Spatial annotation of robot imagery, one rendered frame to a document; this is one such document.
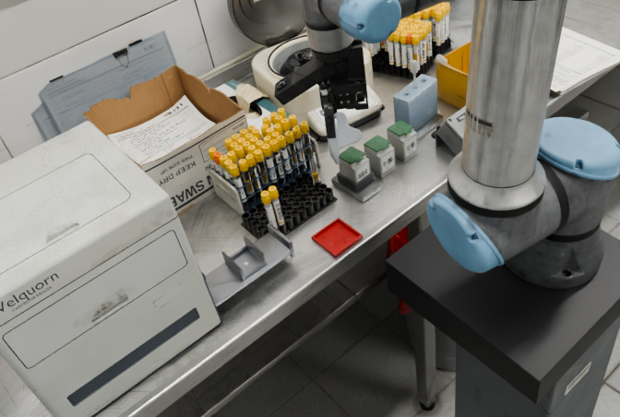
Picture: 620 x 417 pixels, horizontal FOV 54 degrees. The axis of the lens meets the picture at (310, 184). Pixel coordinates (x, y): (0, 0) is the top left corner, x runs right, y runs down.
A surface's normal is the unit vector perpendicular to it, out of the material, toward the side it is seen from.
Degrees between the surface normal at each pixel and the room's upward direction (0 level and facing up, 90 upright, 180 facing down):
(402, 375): 0
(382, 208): 0
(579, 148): 9
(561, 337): 4
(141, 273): 90
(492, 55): 91
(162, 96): 88
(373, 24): 90
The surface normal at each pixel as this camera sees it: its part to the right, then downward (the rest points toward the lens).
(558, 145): 0.00, -0.76
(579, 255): 0.22, 0.40
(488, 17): -0.79, 0.48
